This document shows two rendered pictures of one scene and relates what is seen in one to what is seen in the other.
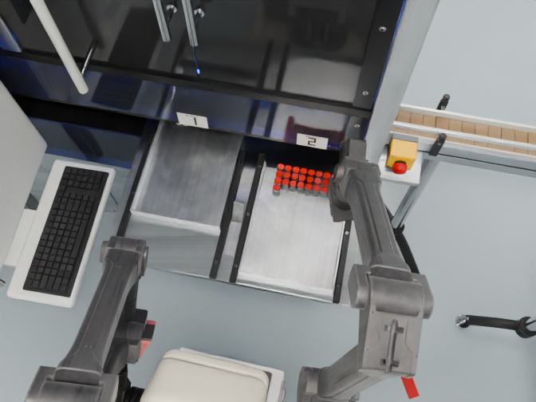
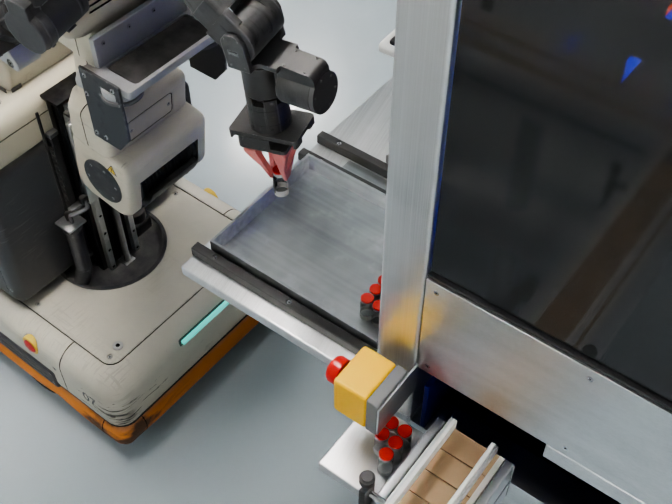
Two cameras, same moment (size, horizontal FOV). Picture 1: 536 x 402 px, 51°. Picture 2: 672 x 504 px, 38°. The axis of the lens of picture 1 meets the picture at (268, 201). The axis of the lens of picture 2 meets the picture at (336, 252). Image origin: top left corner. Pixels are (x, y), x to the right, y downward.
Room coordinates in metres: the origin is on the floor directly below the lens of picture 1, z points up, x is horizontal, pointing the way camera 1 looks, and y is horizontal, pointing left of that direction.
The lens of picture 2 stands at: (1.01, -1.04, 2.11)
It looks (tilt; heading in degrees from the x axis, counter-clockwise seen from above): 49 degrees down; 115
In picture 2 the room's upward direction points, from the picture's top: straight up
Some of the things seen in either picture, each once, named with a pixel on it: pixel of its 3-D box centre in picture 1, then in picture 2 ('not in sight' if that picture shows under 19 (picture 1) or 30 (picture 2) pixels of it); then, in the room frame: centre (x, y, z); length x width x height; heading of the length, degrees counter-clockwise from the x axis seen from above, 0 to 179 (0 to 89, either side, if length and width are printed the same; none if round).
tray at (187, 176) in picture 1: (190, 167); not in sight; (0.76, 0.23, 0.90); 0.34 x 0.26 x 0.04; 168
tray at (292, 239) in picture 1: (297, 224); (340, 247); (0.57, -0.08, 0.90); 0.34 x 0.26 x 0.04; 168
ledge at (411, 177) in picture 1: (399, 161); (384, 459); (0.79, -0.40, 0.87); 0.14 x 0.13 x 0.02; 168
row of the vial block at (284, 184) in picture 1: (304, 188); (396, 275); (0.68, -0.11, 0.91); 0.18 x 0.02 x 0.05; 78
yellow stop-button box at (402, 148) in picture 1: (401, 152); (369, 389); (0.75, -0.37, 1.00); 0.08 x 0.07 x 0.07; 168
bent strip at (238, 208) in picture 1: (234, 228); (376, 170); (0.56, 0.10, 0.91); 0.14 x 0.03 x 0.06; 167
